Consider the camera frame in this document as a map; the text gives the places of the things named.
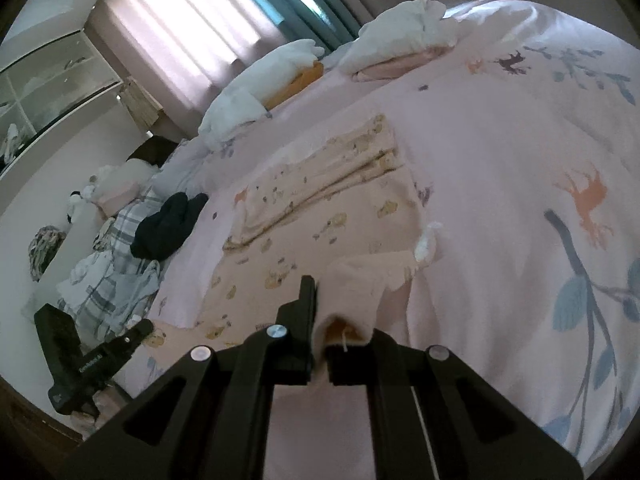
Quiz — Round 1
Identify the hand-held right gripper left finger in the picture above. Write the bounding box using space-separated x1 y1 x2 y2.
65 275 321 480

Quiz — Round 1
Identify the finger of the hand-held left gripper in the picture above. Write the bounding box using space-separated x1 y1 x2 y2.
106 318 154 359

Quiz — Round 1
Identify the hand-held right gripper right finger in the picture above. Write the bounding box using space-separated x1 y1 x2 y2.
325 327 583 480

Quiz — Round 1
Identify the peach bear-print shirt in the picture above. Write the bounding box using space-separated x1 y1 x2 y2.
145 114 438 391

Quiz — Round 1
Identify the light blue cloth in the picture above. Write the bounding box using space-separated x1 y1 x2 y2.
110 260 162 332

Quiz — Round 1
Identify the patterned knit bag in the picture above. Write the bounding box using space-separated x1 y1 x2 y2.
27 227 68 282

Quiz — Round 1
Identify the black garment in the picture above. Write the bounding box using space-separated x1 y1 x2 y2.
131 192 210 261

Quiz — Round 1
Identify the plaid cloth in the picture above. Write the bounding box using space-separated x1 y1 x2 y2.
56 199 168 341

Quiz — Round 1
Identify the black and white plush toy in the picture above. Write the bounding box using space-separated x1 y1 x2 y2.
67 190 97 226

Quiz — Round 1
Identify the dark brown headboard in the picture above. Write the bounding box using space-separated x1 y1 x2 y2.
125 135 178 168

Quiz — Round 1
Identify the orange pillow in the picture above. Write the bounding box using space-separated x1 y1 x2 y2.
262 60 325 111

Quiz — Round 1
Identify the beige patterned cloth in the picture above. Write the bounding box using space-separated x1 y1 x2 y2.
119 77 165 133

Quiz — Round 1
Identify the pink animal-print duvet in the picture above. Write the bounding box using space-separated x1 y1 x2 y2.
75 0 640 480

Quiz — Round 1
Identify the white bed sheet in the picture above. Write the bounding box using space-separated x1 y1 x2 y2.
322 42 362 70

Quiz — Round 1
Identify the white glass-door cabinet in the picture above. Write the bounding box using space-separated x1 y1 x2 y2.
0 27 123 181

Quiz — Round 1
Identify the white and pink pillow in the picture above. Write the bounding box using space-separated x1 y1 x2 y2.
339 0 458 73

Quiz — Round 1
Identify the teal curtain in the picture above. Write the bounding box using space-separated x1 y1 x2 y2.
215 0 361 53

